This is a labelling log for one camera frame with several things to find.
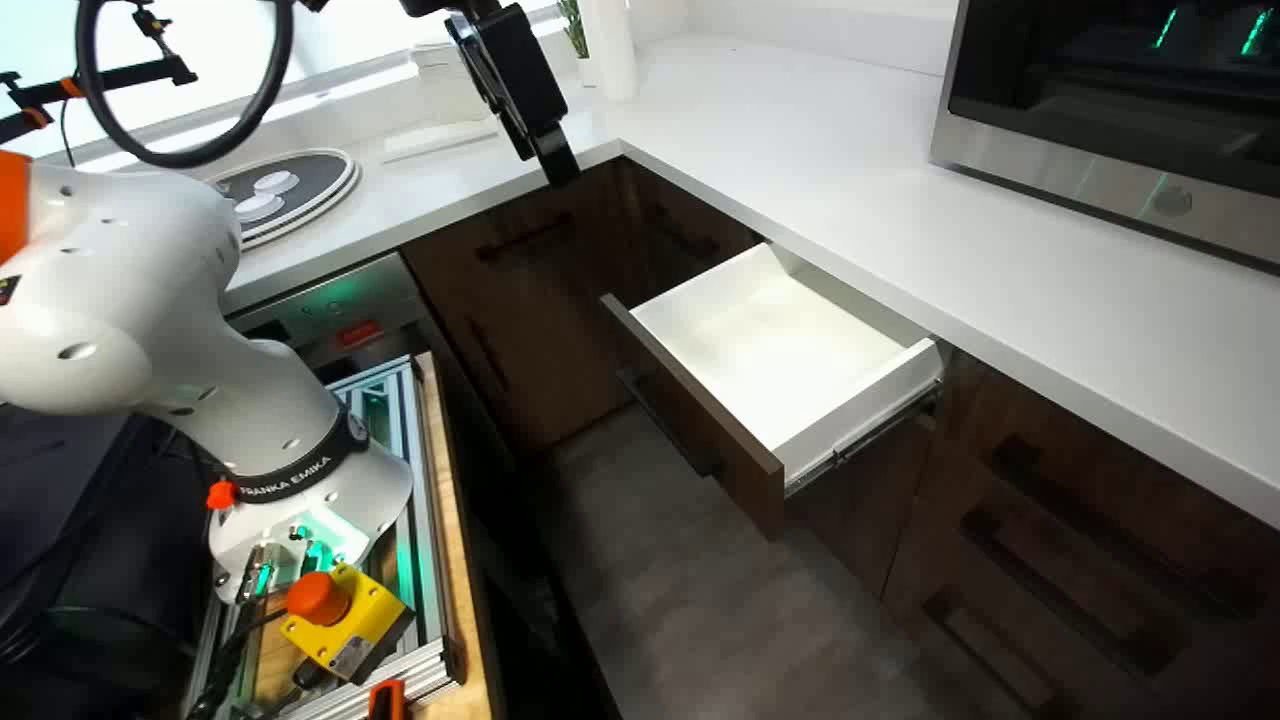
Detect yellow emergency stop box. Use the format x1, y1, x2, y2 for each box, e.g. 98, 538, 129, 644
280, 564, 412, 682

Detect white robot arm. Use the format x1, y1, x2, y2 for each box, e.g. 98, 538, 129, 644
0, 0, 412, 595

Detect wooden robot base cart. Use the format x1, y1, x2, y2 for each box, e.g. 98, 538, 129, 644
183, 356, 497, 720

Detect white paper towel roll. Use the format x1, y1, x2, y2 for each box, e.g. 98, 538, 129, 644
578, 0, 637, 98

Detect stainless microwave oven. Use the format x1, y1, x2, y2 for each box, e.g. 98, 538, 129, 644
930, 0, 1280, 272

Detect brown wood drawer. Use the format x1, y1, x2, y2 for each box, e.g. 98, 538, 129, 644
405, 158, 754, 450

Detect open white drawer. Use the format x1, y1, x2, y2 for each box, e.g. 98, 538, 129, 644
601, 244, 945, 498

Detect stainless dishwasher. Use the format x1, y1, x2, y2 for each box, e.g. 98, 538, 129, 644
231, 255, 454, 381

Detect black cable loop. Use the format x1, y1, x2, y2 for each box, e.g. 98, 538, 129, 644
70, 0, 299, 173

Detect round black white plate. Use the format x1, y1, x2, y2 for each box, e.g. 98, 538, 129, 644
214, 152, 359, 249

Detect dark lower cabinet drawers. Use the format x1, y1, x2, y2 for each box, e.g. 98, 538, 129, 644
795, 356, 1280, 720

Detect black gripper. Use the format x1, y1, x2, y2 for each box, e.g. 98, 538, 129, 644
449, 0, 578, 184

